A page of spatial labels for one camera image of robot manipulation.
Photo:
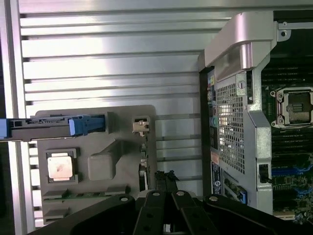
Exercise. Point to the green motherboard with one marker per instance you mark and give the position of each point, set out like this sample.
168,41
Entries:
288,181

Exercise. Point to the hard disk with blue carrier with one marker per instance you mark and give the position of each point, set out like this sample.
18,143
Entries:
36,129

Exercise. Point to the blue case latch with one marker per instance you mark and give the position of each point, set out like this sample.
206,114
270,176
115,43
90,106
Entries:
241,194

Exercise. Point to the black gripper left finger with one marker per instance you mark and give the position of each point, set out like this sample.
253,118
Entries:
146,215

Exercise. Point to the open grey PC case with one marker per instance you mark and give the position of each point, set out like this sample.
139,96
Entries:
230,122

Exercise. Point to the green RAM stick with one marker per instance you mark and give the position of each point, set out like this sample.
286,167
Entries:
83,195

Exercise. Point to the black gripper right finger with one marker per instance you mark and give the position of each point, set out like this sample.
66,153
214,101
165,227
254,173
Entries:
188,215

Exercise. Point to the CPU socket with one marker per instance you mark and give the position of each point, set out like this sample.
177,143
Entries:
297,106

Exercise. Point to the grey plastic parts rack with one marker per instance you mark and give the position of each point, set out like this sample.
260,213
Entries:
129,171

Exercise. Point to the blue expansion slot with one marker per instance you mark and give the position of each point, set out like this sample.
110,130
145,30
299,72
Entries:
293,170

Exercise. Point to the silver CPU chip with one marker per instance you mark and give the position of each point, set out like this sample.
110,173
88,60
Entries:
60,167

